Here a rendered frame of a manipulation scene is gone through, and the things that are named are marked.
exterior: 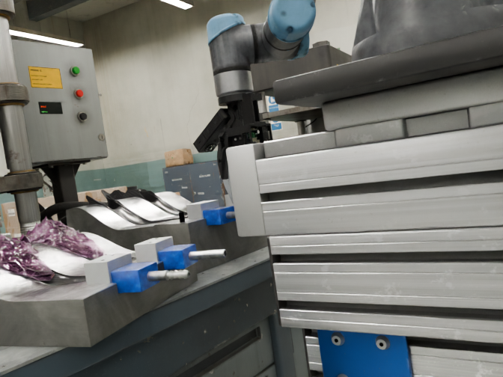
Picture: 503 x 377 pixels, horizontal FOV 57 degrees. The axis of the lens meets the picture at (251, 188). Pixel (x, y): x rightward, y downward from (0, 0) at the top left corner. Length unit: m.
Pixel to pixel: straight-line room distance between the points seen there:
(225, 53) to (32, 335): 0.58
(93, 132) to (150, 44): 7.64
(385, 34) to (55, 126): 1.41
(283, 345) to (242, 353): 0.12
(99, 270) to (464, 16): 0.47
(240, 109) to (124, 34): 8.92
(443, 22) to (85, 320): 0.45
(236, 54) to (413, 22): 0.57
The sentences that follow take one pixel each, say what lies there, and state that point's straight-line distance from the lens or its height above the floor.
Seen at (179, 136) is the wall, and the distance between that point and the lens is 8.83.
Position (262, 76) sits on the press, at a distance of 4.99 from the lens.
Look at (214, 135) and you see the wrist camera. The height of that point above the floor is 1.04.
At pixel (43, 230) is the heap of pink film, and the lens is 0.83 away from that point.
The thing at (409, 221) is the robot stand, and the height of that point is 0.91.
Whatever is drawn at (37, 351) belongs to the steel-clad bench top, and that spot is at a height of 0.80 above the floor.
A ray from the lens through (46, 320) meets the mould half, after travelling 0.60.
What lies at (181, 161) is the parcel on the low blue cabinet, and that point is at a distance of 8.20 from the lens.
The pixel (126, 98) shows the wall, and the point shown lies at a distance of 9.66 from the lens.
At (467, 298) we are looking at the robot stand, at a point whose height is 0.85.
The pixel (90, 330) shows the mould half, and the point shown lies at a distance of 0.57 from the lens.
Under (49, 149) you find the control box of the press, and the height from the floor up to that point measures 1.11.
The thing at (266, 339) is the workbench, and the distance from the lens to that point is 0.98.
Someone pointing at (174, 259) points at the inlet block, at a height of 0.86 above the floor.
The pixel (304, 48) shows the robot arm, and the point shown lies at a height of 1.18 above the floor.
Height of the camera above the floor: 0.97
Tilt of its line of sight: 3 degrees down
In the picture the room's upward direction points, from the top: 8 degrees counter-clockwise
